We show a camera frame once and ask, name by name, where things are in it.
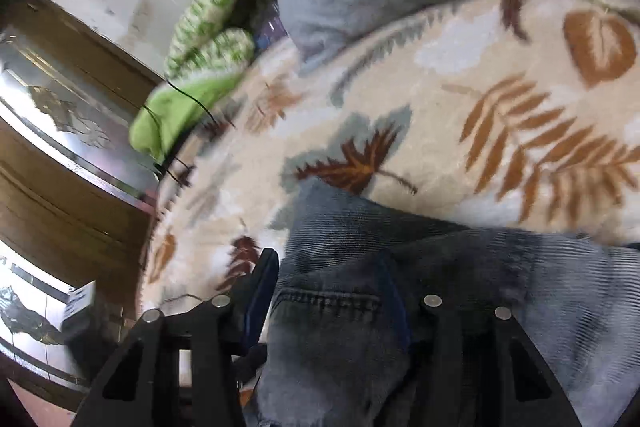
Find lime green cloth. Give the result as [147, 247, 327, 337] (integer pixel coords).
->
[129, 72, 243, 160]

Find beige leaf-printed blanket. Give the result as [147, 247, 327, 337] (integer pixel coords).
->
[140, 0, 640, 338]

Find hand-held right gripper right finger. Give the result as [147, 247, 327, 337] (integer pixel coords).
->
[375, 252, 583, 427]

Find small white box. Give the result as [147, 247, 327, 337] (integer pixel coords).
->
[62, 282, 98, 338]

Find thin black cable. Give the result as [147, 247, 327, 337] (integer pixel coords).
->
[142, 79, 221, 185]

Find blue denim pants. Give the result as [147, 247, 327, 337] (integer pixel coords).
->
[240, 179, 640, 427]

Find wooden wardrobe with etched glass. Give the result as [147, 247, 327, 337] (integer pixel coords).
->
[0, 0, 166, 398]

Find green and white patterned blanket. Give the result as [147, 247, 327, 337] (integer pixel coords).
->
[165, 0, 273, 80]

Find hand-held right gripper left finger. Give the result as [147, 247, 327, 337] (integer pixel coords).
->
[75, 248, 280, 427]

